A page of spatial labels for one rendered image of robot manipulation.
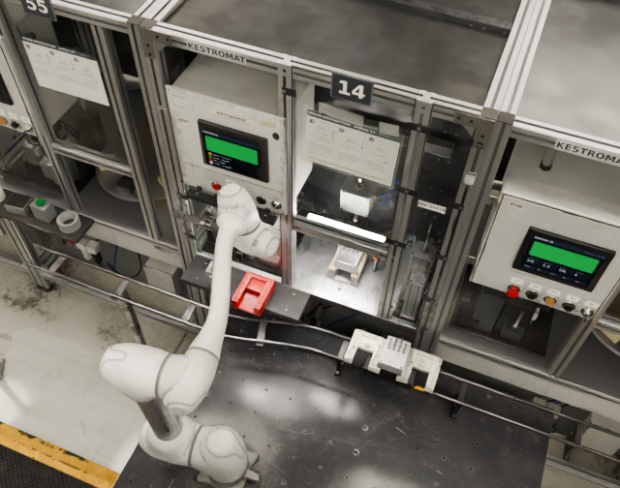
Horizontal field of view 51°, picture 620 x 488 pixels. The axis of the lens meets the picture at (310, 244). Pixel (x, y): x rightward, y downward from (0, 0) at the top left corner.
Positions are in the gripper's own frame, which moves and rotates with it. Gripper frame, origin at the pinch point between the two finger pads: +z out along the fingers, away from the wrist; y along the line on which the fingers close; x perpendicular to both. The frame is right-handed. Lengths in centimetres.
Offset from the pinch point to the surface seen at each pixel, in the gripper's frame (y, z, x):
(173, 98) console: 28.5, -5.1, -36.0
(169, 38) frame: 45, -13, -50
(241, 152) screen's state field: 11.3, -25.0, -26.5
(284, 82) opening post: 26, -45, -48
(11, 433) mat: -36, 101, 132
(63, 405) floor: -55, 92, 114
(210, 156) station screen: 10.6, -11.7, -22.6
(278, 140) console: 12, -38, -33
